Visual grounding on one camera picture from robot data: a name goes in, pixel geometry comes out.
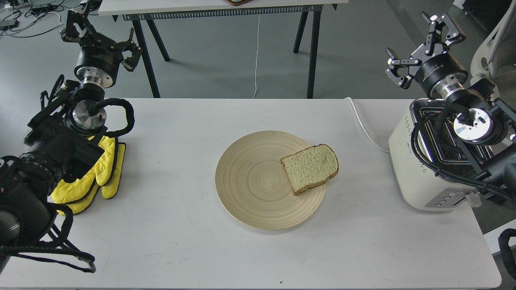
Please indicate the brown object on background table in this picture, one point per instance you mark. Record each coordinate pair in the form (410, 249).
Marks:
(237, 2)

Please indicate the yellow oven mitt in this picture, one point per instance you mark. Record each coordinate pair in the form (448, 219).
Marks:
(104, 178)

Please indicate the white background table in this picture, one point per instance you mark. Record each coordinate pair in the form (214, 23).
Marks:
(137, 11)

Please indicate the cream white toaster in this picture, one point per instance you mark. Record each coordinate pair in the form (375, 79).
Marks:
(431, 160)

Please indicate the round wooden plate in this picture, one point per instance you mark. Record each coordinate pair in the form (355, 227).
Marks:
(252, 184)

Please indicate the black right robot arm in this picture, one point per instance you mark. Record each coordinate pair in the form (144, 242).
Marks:
(496, 179)

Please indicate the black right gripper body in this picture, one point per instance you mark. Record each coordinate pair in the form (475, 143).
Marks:
(436, 67)

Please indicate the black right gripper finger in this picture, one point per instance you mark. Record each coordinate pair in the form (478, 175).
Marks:
(401, 71)
(442, 34)

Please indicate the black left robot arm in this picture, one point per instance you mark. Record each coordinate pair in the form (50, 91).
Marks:
(63, 144)

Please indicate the white office chair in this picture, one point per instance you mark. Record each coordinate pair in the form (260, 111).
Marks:
(495, 58)

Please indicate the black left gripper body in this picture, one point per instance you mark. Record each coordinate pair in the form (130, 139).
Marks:
(100, 60)

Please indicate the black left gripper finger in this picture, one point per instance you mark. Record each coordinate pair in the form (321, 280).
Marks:
(127, 53)
(79, 30)

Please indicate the slice of bread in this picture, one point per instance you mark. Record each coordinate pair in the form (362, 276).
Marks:
(310, 167)

